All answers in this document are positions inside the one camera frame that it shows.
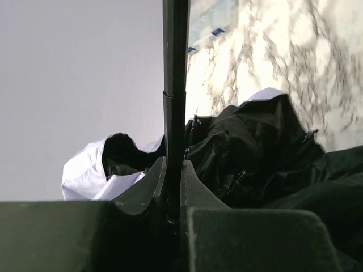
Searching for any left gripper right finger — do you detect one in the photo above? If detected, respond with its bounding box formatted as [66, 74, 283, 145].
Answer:
[180, 160, 341, 271]

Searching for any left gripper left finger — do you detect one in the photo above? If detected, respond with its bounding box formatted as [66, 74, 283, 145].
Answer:
[1, 158, 166, 271]

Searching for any lavender folding umbrella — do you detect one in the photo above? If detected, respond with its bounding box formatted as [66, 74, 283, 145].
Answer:
[62, 1, 362, 271]

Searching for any clear plastic screw box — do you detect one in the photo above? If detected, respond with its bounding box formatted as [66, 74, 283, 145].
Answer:
[187, 0, 239, 55]

